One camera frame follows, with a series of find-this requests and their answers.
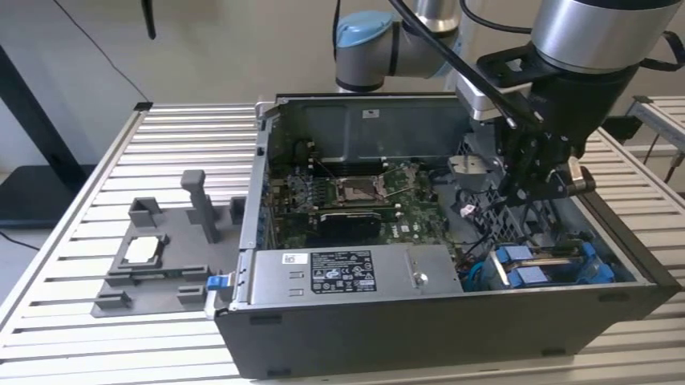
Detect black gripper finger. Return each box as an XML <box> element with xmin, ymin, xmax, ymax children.
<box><xmin>531</xmin><ymin>135</ymin><xmax>574</xmax><ymax>201</ymax></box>
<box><xmin>499</xmin><ymin>127</ymin><xmax>542</xmax><ymax>207</ymax></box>

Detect blue disk carrier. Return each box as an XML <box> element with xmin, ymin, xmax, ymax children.
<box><xmin>507</xmin><ymin>267</ymin><xmax>617</xmax><ymax>288</ymax></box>

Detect grey plastic drive cage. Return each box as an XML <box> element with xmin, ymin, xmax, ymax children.
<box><xmin>459</xmin><ymin>120</ymin><xmax>507</xmax><ymax>161</ymax></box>

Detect dark plastic fan grille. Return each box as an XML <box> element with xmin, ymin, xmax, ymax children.
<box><xmin>433</xmin><ymin>176</ymin><xmax>537</xmax><ymax>245</ymax></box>

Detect metal slat side table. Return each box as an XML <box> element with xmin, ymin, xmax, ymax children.
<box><xmin>629</xmin><ymin>95</ymin><xmax>685</xmax><ymax>156</ymax></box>

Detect metal socket cover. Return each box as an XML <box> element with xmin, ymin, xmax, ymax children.
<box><xmin>376</xmin><ymin>164</ymin><xmax>423</xmax><ymax>197</ymax></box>

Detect green motherboard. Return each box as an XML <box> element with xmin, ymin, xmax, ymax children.
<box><xmin>267</xmin><ymin>158</ymin><xmax>461</xmax><ymax>257</ymax></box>

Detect CPU socket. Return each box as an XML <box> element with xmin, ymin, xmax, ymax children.
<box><xmin>331</xmin><ymin>176</ymin><xmax>386</xmax><ymax>204</ymax></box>

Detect black graphics card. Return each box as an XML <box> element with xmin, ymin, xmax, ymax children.
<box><xmin>315</xmin><ymin>206</ymin><xmax>391</xmax><ymax>248</ymax></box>

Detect thin metal locking lever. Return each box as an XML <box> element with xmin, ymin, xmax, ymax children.
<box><xmin>312</xmin><ymin>156</ymin><xmax>339</xmax><ymax>180</ymax></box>

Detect dark grey PC case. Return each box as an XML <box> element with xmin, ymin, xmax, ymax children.
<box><xmin>204</xmin><ymin>91</ymin><xmax>684</xmax><ymax>380</ymax></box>

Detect silver power supply unit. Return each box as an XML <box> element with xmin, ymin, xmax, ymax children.
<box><xmin>248</xmin><ymin>244</ymin><xmax>465</xmax><ymax>308</ymax></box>

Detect blue case latch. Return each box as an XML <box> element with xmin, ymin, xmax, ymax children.
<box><xmin>206</xmin><ymin>271</ymin><xmax>236</xmax><ymax>293</ymax></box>

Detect grey parts rack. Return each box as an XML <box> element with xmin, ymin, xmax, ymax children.
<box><xmin>91</xmin><ymin>169</ymin><xmax>248</xmax><ymax>320</ymax></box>

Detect green RAM stick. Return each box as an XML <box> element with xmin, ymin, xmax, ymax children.
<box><xmin>131</xmin><ymin>270</ymin><xmax>186</xmax><ymax>280</ymax></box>

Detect silver CPU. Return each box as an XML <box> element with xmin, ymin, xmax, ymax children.
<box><xmin>125</xmin><ymin>236</ymin><xmax>161</xmax><ymax>264</ymax></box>

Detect black stand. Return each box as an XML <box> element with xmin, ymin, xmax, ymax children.
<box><xmin>0</xmin><ymin>43</ymin><xmax>100</xmax><ymax>230</ymax></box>

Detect silver metal bracket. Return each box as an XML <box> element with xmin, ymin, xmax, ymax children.
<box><xmin>447</xmin><ymin>154</ymin><xmax>502</xmax><ymax>180</ymax></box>

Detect black wire white connector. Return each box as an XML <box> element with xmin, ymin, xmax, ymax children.
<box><xmin>451</xmin><ymin>188</ymin><xmax>494</xmax><ymax>220</ymax></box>

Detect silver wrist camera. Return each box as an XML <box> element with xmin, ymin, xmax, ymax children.
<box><xmin>454</xmin><ymin>74</ymin><xmax>531</xmax><ymax>121</ymax></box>

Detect black camera bracket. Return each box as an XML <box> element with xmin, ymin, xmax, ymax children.
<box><xmin>475</xmin><ymin>46</ymin><xmax>558</xmax><ymax>87</ymax></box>

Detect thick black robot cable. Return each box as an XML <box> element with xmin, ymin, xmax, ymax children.
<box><xmin>387</xmin><ymin>0</ymin><xmax>542</xmax><ymax>125</ymax></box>

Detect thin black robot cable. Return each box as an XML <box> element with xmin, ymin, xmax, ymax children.
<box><xmin>459</xmin><ymin>0</ymin><xmax>534</xmax><ymax>35</ymax></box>

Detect blue wire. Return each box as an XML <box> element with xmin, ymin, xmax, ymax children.
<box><xmin>458</xmin><ymin>258</ymin><xmax>491</xmax><ymax>292</ymax></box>

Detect black hanging strap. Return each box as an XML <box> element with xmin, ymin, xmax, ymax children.
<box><xmin>140</xmin><ymin>0</ymin><xmax>159</xmax><ymax>40</ymax></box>

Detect thin black wall cable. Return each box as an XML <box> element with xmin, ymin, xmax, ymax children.
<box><xmin>52</xmin><ymin>0</ymin><xmax>149</xmax><ymax>104</ymax></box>

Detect black floor cable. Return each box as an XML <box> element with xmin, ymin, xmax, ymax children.
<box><xmin>0</xmin><ymin>231</ymin><xmax>41</xmax><ymax>253</ymax></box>

